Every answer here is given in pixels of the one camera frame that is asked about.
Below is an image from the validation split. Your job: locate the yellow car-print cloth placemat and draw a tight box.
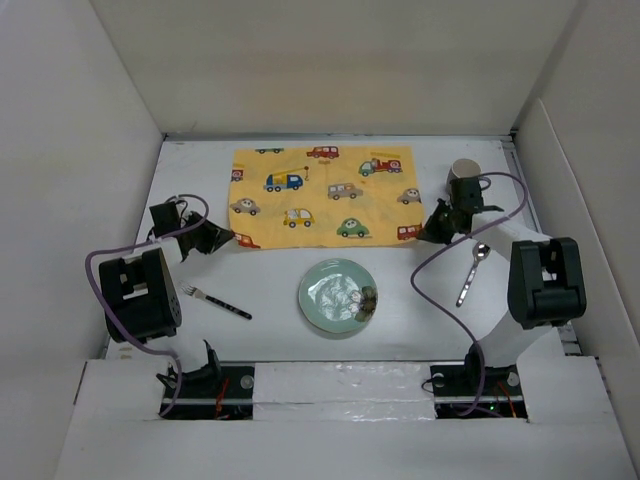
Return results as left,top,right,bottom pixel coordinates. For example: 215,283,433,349
229,144,424,250

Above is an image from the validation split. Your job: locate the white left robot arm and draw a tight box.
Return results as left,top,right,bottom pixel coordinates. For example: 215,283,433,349
85,194,235,379

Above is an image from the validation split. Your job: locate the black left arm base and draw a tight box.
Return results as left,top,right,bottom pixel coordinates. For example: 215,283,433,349
156,341,256,421

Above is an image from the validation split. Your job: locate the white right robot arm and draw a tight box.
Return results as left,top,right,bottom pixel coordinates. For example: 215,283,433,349
417,172,587,394

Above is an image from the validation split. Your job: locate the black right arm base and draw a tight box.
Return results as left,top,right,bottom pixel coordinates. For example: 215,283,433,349
421,349,528,420

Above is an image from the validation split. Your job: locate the silver metal spoon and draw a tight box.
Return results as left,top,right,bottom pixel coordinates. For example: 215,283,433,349
455,242,491,308

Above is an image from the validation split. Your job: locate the lavender ceramic mug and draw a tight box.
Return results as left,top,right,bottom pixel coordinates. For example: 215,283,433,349
445,158,491,195

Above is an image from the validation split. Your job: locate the green ceramic plate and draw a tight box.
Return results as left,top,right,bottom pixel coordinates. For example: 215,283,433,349
298,258,379,336

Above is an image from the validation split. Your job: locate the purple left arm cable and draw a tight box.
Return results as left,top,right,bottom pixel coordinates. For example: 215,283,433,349
83,193,211,416

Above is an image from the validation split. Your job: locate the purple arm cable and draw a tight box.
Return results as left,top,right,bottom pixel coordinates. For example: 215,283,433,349
83,193,211,416
409,172,529,419

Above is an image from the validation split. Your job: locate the black-handled metal fork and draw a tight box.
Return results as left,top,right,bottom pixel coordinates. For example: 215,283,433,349
180,283,253,320

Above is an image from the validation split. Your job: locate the aluminium table edge rail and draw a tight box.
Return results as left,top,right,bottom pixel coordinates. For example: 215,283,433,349
164,132,513,141

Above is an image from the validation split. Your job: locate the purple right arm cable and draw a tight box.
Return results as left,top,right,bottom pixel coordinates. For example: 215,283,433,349
409,172,529,419

